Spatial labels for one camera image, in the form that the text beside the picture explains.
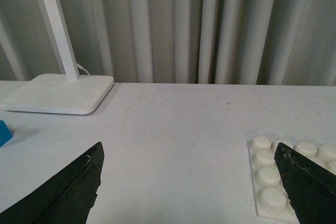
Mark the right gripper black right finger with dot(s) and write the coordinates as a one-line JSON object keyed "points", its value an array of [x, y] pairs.
{"points": [[310, 188]]}

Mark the white studded base plate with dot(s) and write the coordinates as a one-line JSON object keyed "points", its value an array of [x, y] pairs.
{"points": [[271, 199]]}

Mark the grey pleated curtain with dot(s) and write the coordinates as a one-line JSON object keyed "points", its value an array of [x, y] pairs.
{"points": [[274, 42]]}

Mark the white desk lamp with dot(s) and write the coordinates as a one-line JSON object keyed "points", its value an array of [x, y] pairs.
{"points": [[68, 93]]}

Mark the blue three-stud block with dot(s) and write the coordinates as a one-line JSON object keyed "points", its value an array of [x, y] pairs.
{"points": [[5, 134]]}

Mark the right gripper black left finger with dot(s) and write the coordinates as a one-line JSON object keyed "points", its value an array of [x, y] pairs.
{"points": [[67, 197]]}

